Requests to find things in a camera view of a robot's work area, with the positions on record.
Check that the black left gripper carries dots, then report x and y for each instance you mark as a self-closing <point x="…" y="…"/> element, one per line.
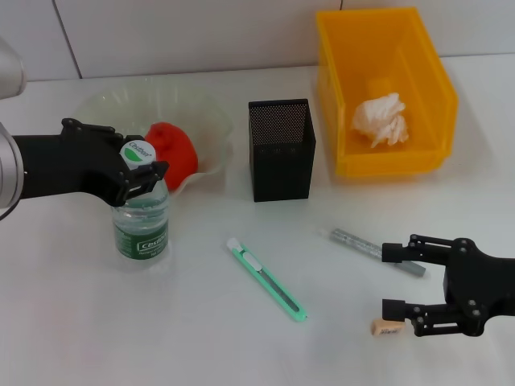
<point x="72" y="165"/>

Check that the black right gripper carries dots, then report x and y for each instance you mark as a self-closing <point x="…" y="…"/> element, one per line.
<point x="475" y="287"/>

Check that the orange toy fruit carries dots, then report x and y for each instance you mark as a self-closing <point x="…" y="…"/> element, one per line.
<point x="181" y="157"/>

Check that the clear water bottle green label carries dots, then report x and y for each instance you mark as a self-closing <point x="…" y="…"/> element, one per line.
<point x="141" y="241"/>

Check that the white paper ball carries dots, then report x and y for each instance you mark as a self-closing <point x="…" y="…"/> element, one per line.
<point x="378" y="118"/>

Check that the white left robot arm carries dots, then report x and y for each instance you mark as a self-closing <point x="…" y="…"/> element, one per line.
<point x="8" y="169"/>

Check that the silver glitter pen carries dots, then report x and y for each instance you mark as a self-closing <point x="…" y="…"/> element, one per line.
<point x="358" y="242"/>

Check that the clear glass fruit plate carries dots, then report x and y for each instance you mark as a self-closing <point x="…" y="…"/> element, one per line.
<point x="201" y="116"/>

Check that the black mesh pen holder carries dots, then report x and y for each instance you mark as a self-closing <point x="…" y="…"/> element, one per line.
<point x="281" y="173"/>

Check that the green utility knife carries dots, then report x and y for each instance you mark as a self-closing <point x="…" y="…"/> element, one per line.
<point x="265" y="279"/>

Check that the small wooden stamp block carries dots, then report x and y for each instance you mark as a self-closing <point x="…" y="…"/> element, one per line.
<point x="382" y="329"/>

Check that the yellow plastic bin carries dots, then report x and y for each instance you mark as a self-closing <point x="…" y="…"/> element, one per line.
<point x="386" y="165"/>

